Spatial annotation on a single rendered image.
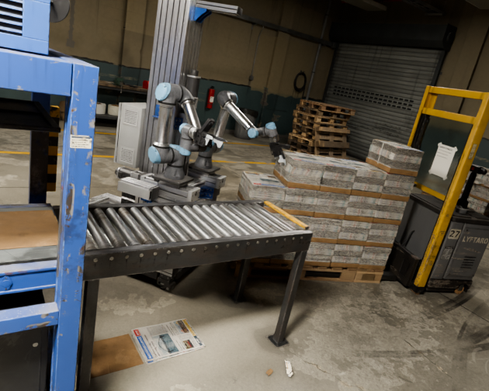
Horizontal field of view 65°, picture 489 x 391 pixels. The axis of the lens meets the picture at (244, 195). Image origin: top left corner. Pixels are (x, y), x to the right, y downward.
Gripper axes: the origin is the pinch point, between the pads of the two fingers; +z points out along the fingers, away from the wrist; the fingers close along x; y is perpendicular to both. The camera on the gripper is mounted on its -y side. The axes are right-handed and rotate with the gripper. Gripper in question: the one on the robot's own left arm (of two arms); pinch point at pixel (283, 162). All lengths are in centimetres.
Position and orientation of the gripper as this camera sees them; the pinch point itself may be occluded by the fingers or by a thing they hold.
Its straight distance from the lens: 320.7
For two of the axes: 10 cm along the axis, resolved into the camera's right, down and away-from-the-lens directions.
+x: 2.3, 3.3, -9.1
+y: -9.3, 3.6, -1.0
